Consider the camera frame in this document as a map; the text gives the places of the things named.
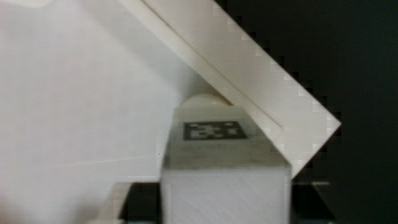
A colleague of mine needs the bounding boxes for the white square tabletop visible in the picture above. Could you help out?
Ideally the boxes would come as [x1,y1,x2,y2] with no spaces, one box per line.
[0,0,339,224]

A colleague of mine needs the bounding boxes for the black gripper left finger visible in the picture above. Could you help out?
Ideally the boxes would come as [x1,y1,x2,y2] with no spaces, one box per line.
[94,181,165,224]

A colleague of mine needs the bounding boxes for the white table leg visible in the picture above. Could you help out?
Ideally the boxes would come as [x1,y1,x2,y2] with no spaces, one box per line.
[159,94,291,224]

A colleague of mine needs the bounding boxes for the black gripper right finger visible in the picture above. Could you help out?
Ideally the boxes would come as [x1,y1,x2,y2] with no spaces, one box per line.
[289,183,335,224]

